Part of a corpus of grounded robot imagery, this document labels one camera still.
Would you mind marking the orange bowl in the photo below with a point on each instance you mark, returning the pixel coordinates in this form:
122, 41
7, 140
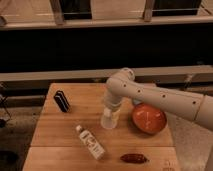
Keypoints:
148, 119

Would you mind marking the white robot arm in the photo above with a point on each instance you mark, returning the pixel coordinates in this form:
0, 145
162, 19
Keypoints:
194, 107

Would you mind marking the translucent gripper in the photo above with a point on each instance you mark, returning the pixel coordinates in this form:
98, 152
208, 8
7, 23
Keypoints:
111, 116

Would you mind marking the blue cloth toy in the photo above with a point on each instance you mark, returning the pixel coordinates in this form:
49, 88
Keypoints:
135, 102

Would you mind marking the white plastic bottle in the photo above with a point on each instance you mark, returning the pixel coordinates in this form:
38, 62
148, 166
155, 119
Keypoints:
90, 141

